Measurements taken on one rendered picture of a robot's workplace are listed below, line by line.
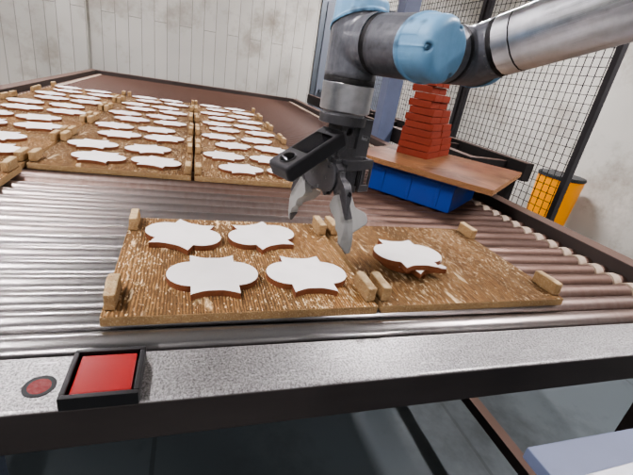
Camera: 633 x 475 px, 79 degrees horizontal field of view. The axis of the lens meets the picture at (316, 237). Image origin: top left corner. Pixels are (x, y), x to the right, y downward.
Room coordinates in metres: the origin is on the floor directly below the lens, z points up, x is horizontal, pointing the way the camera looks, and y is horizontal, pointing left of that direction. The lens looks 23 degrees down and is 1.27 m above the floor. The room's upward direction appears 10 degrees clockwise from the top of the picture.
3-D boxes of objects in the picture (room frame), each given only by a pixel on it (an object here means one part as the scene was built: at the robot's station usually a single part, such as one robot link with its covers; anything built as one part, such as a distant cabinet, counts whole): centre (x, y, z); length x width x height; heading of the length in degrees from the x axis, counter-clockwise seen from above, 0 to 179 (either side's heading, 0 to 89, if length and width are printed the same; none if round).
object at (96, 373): (0.33, 0.21, 0.92); 0.06 x 0.06 x 0.01; 20
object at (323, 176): (0.62, -0.01, 1.16); 0.09 x 0.08 x 0.12; 134
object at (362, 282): (0.59, -0.10, 0.95); 0.06 x 0.02 x 0.03; 21
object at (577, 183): (4.04, -2.36, 0.36); 0.44 x 0.44 x 0.71
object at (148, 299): (0.64, 0.13, 0.93); 0.41 x 0.35 x 0.02; 111
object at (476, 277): (0.79, -0.26, 0.93); 0.41 x 0.35 x 0.02; 111
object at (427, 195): (1.41, -0.36, 0.97); 0.31 x 0.31 x 0.10; 58
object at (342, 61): (0.61, -0.01, 1.32); 0.09 x 0.08 x 0.11; 41
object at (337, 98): (0.61, -0.01, 1.24); 0.08 x 0.08 x 0.05
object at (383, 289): (0.60, -0.12, 0.95); 0.06 x 0.02 x 0.03; 21
